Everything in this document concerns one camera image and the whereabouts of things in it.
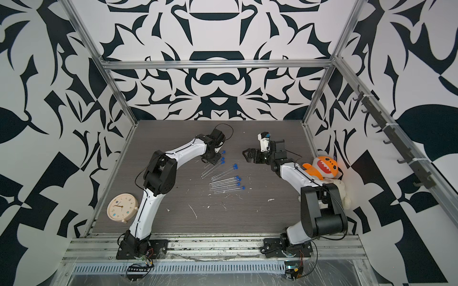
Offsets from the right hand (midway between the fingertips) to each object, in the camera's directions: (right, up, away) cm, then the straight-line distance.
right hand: (251, 149), depth 90 cm
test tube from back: (-15, -7, +11) cm, 20 cm away
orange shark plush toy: (+35, -9, -1) cm, 36 cm away
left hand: (-21, -3, +12) cm, 24 cm away
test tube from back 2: (-8, -10, +9) cm, 16 cm away
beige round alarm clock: (-60, -26, -8) cm, 66 cm away
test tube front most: (-4, -19, +1) cm, 20 cm away
